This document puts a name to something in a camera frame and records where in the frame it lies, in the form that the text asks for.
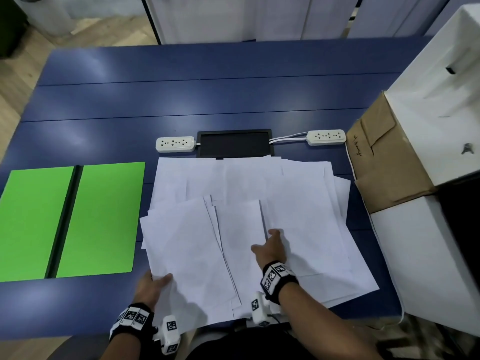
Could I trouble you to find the pile of white papers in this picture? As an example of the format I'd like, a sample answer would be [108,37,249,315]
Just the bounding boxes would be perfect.
[139,155,380,331]

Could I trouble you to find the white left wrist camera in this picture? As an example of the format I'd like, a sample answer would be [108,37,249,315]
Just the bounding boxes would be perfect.
[159,315,182,356]

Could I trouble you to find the white power strip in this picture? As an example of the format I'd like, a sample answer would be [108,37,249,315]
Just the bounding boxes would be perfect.
[155,136,197,153]
[306,129,347,147]

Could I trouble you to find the brown cardboard box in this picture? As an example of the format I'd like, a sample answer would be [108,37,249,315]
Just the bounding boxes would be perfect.
[344,91,439,215]

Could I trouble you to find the person's black clothing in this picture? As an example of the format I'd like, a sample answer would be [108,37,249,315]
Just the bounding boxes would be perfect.
[187,325,312,360]

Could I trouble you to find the person's left forearm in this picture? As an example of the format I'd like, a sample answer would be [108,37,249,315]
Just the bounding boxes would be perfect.
[99,329,145,360]

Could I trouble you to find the white power cable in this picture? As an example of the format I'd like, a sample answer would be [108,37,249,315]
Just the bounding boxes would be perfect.
[269,131,309,144]

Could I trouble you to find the right marker wristband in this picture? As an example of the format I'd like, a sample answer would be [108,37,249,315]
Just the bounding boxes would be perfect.
[260,260,300,306]

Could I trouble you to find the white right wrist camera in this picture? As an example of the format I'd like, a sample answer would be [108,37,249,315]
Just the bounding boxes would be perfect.
[250,291,272,328]

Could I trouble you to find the white partition panels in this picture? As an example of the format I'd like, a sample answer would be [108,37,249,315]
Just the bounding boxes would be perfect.
[140,0,453,46]

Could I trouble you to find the black desk cable tray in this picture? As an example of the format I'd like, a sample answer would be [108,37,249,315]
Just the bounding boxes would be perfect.
[196,128,276,160]

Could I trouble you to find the white cabinet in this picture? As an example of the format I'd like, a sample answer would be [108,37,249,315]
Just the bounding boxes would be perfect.
[369,3,480,338]

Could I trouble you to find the person's right forearm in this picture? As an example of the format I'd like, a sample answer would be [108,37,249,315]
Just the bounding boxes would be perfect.
[278,282,383,360]

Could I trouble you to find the dark green cabinet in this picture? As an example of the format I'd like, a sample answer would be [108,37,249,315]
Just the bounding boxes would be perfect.
[0,0,29,59]

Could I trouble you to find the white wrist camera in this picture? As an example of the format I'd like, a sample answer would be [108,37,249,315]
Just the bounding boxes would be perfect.
[159,315,182,356]
[250,291,272,328]

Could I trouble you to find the green folder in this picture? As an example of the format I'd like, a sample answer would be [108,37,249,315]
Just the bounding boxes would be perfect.
[0,161,146,284]

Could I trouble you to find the left marker wristband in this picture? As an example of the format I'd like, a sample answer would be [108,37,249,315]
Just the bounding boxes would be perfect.
[108,302,155,342]

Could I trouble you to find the marker wristband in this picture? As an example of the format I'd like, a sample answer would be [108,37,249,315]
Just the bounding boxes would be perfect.
[108,302,155,342]
[260,260,300,306]

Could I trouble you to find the grey plant pot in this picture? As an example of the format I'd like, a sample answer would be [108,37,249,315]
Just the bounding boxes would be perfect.
[18,0,74,37]

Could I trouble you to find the person's right hand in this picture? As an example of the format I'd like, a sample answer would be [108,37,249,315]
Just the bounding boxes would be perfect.
[250,228,288,273]

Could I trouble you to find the person's left hand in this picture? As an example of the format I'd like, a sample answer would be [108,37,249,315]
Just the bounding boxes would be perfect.
[133,271,174,312]

